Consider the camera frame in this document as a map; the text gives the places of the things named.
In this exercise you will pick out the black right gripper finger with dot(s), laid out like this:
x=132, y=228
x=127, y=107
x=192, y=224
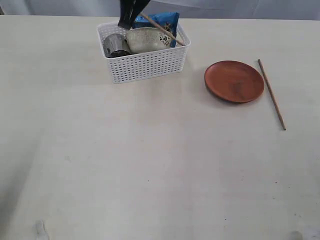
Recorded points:
x=137, y=7
x=126, y=10

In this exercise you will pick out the grey speckled ceramic bowl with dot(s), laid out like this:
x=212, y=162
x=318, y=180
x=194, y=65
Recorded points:
x=147, y=39

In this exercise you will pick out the white perforated plastic basket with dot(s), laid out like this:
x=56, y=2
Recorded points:
x=146, y=65

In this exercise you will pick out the brown wooden plate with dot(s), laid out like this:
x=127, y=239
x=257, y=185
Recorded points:
x=234, y=81

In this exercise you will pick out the brown wooden chopstick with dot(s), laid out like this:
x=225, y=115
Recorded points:
x=276, y=106
x=162, y=29

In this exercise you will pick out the grey metal cup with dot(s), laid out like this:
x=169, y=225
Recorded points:
x=115, y=45

